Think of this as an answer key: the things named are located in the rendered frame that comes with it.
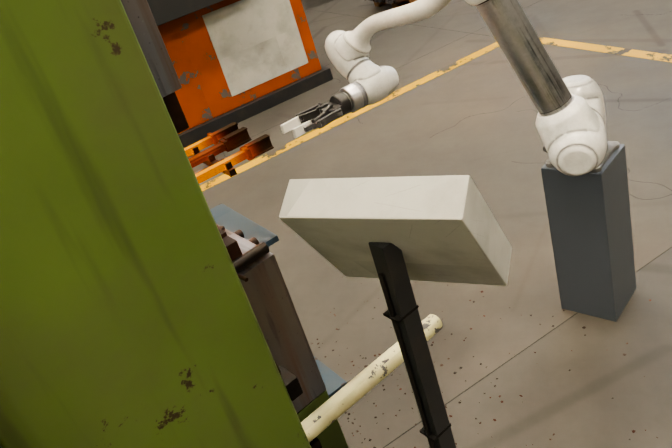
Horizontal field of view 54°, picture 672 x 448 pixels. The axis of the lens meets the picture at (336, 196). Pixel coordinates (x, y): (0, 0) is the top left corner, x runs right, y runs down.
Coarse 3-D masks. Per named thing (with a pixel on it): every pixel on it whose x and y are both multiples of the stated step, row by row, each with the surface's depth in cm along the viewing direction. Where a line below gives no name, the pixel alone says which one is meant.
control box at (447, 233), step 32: (288, 192) 119; (320, 192) 116; (352, 192) 113; (384, 192) 110; (416, 192) 107; (448, 192) 104; (288, 224) 119; (320, 224) 116; (352, 224) 112; (384, 224) 109; (416, 224) 106; (448, 224) 104; (480, 224) 109; (352, 256) 127; (416, 256) 119; (448, 256) 116; (480, 256) 112
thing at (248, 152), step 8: (264, 136) 205; (248, 144) 203; (256, 144) 203; (264, 144) 205; (240, 152) 202; (248, 152) 201; (256, 152) 204; (264, 152) 205; (224, 160) 200; (232, 160) 199; (240, 160) 201; (208, 168) 198; (216, 168) 197; (224, 168) 199; (200, 176) 195; (208, 176) 196
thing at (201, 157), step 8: (240, 128) 215; (232, 136) 212; (240, 136) 214; (248, 136) 216; (216, 144) 212; (224, 144) 210; (232, 144) 213; (240, 144) 214; (200, 152) 209; (208, 152) 208; (216, 152) 210; (192, 160) 205; (200, 160) 207
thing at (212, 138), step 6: (228, 126) 224; (234, 126) 224; (210, 132) 223; (216, 132) 222; (222, 132) 222; (228, 132) 224; (204, 138) 221; (210, 138) 220; (216, 138) 220; (222, 138) 223; (192, 144) 220; (198, 144) 218; (204, 144) 219; (210, 144) 221; (186, 150) 216
